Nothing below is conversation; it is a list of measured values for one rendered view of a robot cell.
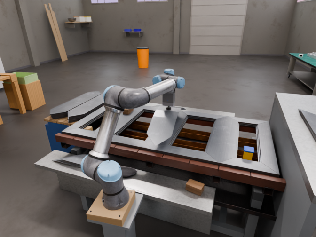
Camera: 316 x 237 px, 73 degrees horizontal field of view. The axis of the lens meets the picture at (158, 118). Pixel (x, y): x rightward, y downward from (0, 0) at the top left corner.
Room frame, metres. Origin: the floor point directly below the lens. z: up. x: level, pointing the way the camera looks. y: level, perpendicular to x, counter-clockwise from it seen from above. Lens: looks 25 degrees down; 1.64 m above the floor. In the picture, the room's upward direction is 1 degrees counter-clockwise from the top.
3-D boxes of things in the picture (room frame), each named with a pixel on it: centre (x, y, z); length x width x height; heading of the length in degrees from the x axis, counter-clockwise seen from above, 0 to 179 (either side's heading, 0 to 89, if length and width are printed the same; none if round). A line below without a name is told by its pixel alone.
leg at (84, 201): (1.53, 0.69, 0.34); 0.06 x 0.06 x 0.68; 69
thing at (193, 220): (1.26, 0.26, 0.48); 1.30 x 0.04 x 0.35; 69
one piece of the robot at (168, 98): (1.56, -0.09, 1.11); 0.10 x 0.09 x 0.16; 161
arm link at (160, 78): (1.46, -0.04, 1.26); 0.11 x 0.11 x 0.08; 51
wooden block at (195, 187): (1.03, -0.22, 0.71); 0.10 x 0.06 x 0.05; 58
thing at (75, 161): (1.34, 0.60, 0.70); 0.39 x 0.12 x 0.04; 69
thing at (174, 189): (1.18, 0.29, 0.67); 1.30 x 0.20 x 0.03; 69
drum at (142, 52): (8.29, 0.53, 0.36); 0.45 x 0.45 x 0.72
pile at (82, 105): (2.19, 0.78, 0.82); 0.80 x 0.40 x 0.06; 159
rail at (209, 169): (1.22, 0.06, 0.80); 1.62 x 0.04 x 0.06; 69
